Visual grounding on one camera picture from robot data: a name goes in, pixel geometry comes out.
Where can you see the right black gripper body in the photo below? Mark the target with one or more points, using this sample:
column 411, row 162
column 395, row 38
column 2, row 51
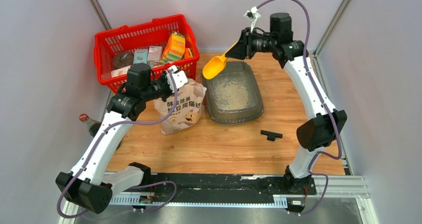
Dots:
column 255, row 43

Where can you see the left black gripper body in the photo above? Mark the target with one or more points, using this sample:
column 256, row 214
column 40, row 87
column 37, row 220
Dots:
column 159, row 88

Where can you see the yellow plastic scoop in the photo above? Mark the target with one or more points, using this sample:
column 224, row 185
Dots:
column 215, row 65

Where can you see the cat litter bag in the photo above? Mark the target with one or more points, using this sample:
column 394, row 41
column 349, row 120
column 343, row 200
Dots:
column 188, row 110

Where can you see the black bag clip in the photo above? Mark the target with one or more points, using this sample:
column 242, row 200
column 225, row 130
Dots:
column 271, row 136

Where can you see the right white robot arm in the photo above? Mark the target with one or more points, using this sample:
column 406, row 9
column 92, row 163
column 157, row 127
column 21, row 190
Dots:
column 324, row 120

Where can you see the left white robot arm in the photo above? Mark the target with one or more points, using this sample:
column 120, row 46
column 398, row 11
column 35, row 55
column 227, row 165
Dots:
column 86, row 188

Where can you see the pink small box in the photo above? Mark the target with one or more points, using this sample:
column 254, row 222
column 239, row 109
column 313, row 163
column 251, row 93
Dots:
column 154, row 54

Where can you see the teal small box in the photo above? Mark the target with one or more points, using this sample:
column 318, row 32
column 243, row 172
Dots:
column 140, row 56

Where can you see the grey plastic litter box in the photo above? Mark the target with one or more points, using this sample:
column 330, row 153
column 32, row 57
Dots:
column 233, row 95

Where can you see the white pink flat box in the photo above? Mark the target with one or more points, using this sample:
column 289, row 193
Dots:
column 120, row 71

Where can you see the orange sponge pack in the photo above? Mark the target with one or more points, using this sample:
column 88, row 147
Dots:
column 175, row 48

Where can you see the red plastic shopping basket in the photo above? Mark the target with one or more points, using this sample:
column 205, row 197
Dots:
column 129, row 38

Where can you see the brown round disc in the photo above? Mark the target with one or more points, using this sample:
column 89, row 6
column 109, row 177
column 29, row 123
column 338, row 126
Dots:
column 122, row 59

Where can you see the cola bottle red cap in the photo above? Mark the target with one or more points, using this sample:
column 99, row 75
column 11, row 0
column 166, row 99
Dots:
column 92, row 125

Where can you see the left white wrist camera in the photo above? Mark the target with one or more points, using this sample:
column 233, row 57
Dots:
column 176, row 78

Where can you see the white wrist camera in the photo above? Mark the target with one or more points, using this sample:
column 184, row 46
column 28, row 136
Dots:
column 176, row 78
column 252, row 14

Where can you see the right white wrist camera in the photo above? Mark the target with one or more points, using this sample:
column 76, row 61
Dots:
column 252, row 14

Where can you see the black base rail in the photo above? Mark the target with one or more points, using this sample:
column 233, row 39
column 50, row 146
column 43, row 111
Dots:
column 236, row 190

